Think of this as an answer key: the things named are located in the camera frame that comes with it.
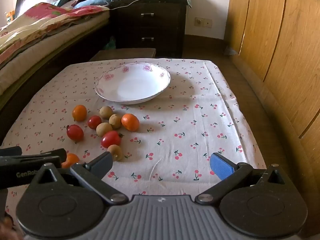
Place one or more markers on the green plastic bag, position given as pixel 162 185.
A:
pixel 110 43

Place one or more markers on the dark wooden nightstand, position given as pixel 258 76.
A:
pixel 150 27

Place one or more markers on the tan longan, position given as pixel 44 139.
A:
pixel 103 129
pixel 116 152
pixel 115 121
pixel 106 112

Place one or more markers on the wooden wardrobe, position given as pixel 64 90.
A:
pixel 275 42

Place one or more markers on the cherry print tablecloth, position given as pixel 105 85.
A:
pixel 175 120

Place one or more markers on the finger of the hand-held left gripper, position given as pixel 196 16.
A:
pixel 53 153
pixel 30 161

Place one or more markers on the red cherry tomato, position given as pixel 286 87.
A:
pixel 94 122
pixel 111 139
pixel 75 132

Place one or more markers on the white paper scrap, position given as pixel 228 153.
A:
pixel 230 51

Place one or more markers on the bed with blankets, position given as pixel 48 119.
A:
pixel 37 52

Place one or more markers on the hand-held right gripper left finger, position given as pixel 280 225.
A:
pixel 101 165

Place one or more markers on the brown stool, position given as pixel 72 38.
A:
pixel 122 54

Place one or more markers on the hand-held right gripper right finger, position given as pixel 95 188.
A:
pixel 221 167

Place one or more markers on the blue pillow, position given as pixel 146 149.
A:
pixel 90 3

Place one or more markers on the floral blanket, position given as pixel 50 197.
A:
pixel 37 20

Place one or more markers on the teal pillow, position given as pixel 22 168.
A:
pixel 60 1

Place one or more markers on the small orange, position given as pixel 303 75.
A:
pixel 72 159
pixel 79 112
pixel 130 122

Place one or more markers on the white floral bowl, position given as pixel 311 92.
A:
pixel 135 87

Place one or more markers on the wall socket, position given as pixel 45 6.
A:
pixel 203 22

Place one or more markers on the dark wooden bed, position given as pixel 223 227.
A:
pixel 50 68

